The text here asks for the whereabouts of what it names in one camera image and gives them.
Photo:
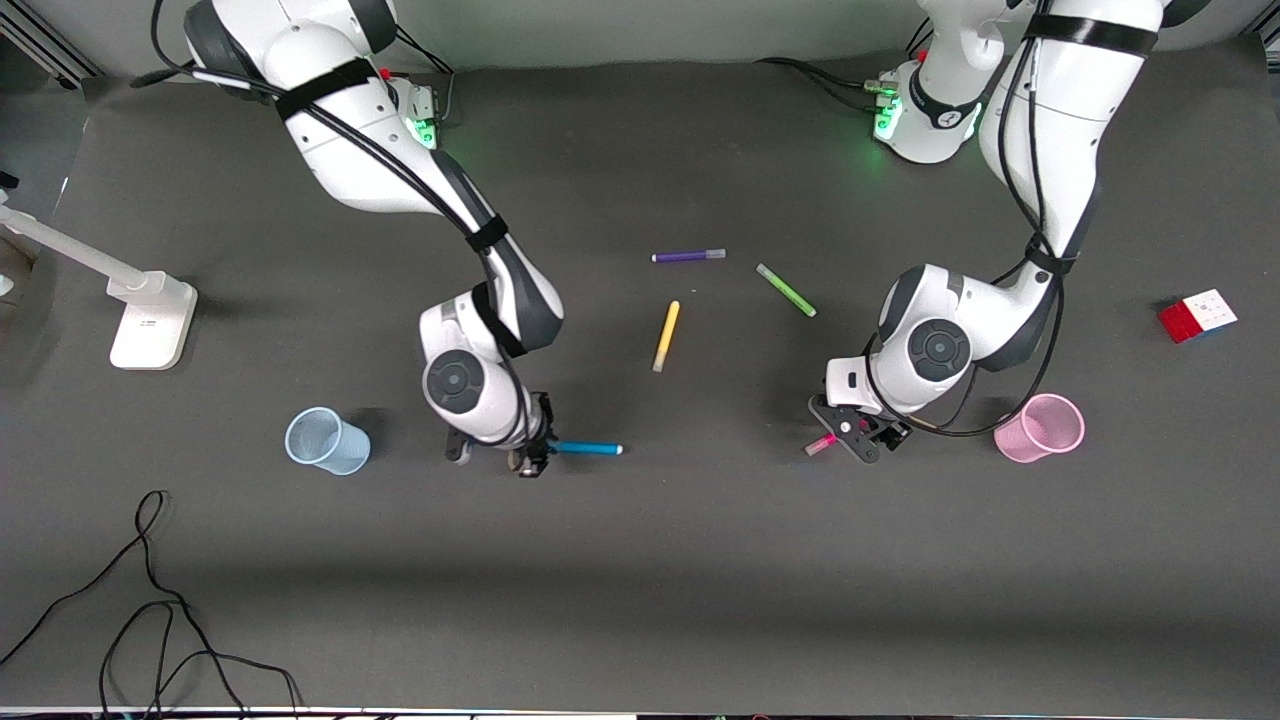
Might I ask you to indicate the yellow marker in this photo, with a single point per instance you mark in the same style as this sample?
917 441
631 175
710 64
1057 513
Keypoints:
666 336

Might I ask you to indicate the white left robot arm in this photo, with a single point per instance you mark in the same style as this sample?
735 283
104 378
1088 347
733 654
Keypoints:
1060 120

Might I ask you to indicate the blue marker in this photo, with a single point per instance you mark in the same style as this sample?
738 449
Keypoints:
590 449

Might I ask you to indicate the green marker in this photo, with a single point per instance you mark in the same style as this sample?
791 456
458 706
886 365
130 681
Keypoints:
786 290

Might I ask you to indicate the translucent blue cup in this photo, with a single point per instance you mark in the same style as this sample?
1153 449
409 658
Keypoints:
330 445

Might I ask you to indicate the pink marker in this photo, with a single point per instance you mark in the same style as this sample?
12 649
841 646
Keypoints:
820 444

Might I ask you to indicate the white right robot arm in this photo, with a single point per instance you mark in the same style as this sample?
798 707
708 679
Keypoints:
350 150

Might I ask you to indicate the aluminium frame rail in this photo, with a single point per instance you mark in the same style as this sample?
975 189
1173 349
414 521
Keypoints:
45 38

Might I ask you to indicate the translucent pink cup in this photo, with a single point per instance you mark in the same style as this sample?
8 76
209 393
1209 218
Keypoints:
1040 430

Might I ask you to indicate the dark grey table mat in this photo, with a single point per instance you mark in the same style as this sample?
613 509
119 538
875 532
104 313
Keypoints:
640 560

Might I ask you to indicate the Rubik's cube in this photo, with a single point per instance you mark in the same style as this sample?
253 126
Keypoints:
1198 315

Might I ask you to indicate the purple marker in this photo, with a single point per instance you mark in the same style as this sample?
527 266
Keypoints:
688 256

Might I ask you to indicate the white stand with base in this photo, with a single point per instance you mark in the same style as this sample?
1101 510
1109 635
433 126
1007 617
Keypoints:
152 325

